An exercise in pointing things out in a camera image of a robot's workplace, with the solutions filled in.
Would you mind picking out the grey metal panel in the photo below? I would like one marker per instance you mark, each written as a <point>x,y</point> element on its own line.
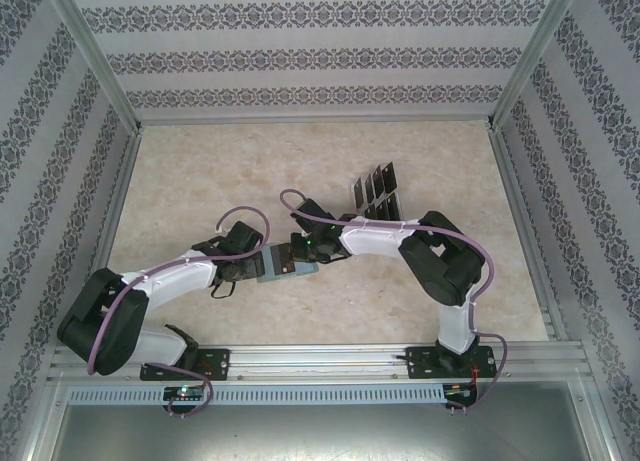
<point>320,433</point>

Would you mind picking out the green card holder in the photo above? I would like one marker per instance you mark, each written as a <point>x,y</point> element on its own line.
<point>267,265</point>

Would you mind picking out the aluminium frame bar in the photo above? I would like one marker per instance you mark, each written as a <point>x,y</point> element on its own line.
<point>42,431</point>
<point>595,411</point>

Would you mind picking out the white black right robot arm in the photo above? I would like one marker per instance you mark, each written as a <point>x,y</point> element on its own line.
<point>380,238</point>

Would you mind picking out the small circuit board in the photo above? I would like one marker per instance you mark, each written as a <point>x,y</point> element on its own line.
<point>459,390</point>
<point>185,392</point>

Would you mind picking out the black slotted rack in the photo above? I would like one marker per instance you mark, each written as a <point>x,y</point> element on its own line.
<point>377,201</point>

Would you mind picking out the aluminium extrusion rail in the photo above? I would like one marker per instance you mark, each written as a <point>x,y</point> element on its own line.
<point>320,361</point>

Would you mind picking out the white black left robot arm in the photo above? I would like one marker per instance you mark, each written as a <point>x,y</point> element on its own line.
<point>170,278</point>

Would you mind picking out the aluminium frame post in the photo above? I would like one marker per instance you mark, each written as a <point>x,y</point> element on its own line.
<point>531,56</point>
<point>97,56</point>

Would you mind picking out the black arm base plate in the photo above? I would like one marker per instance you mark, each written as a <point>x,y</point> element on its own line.
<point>215,363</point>
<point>420,363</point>

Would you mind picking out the aluminium frame rail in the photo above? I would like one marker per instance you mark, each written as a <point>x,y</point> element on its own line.
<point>114,221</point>
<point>527,231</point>

